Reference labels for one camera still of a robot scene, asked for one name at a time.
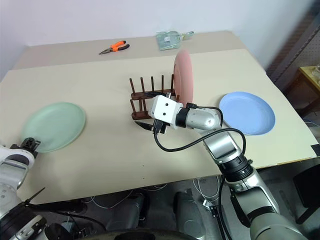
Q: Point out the wooden side table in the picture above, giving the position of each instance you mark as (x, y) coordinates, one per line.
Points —
(310, 77)

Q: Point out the dark rounded shape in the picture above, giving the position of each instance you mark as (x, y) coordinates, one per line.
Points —
(136, 212)
(187, 212)

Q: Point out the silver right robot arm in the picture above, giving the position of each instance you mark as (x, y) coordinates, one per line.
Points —
(225, 147)

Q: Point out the green plate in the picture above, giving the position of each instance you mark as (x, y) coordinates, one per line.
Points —
(55, 125)

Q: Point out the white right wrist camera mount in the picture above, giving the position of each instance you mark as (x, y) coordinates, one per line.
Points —
(163, 108)

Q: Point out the clear plastic bag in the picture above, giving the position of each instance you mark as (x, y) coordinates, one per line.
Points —
(168, 40)

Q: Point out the small clear plastic bottle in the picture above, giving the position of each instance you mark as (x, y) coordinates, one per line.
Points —
(187, 35)

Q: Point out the black stool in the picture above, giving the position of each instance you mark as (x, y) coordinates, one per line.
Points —
(307, 190)

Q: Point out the clear glass jar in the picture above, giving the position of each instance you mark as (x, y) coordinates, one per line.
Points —
(317, 71)

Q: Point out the pink plate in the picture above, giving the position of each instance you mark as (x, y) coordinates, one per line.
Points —
(183, 75)

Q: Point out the beige table mat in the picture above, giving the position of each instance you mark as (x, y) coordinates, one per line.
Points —
(100, 145)

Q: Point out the dark pegboard panel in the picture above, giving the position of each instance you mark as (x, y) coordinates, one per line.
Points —
(297, 55)

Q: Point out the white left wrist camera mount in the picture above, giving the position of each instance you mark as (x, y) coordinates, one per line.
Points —
(15, 155)

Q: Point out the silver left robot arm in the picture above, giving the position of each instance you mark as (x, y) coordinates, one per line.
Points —
(10, 175)

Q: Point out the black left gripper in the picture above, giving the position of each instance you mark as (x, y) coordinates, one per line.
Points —
(30, 144)

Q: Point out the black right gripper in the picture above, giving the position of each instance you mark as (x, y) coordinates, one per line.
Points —
(158, 126)

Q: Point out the wooden dish rack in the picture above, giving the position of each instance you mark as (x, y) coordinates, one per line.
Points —
(140, 96)

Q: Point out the blue plate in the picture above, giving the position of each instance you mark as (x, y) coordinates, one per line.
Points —
(247, 112)

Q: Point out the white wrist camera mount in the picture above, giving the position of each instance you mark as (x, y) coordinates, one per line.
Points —
(163, 108)
(15, 155)

